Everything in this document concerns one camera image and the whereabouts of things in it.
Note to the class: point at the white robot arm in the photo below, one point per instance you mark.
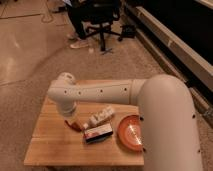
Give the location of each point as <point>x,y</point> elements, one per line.
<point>169,128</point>

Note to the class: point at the orange ceramic bowl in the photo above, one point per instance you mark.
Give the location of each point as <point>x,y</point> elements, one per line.
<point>129,133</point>

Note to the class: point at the white plastic bottle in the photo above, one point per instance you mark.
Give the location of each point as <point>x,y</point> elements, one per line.
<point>99,117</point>

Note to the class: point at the white sneaker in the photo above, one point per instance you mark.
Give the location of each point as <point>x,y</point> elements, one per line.
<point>79,44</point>

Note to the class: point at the small red white box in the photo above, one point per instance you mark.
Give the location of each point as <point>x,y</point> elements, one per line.
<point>98,133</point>

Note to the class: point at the black box on floor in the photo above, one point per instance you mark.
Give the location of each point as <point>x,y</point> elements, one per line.
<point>128,31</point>

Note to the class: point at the black office chair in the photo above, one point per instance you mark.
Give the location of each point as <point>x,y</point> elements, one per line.
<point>105,12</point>

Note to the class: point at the wooden folding table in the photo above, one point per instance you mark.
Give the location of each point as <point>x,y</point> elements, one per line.
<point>54,144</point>

